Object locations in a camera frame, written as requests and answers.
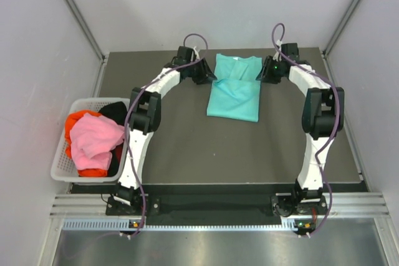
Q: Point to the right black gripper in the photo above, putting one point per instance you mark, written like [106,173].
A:
[265,75]

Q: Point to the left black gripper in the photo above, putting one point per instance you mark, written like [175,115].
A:
[204,71]

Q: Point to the teal t shirt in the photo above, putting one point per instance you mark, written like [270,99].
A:
[236,92]

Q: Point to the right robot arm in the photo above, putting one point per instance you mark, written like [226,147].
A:
[322,116]

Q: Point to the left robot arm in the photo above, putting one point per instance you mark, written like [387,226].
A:
[144,117]

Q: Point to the black t shirt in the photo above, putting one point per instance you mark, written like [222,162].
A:
[115,111]

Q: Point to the pink t shirt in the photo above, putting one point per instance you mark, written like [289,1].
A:
[92,140]

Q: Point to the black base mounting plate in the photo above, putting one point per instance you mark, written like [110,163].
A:
[216,204]

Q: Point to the orange t shirt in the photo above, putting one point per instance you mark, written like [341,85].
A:
[71,120]

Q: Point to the white plastic basket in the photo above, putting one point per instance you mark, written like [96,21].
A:
[63,168]

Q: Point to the grey slotted cable duct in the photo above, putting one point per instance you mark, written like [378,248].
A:
[130,225]

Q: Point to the right aluminium frame post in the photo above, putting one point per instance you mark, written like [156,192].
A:
[338,31]

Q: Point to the aluminium frame post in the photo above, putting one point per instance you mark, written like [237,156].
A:
[81,22]
[338,31]

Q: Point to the left aluminium frame post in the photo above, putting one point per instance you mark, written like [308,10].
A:
[81,22]

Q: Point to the aluminium front rail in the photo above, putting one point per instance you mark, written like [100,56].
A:
[344,205]

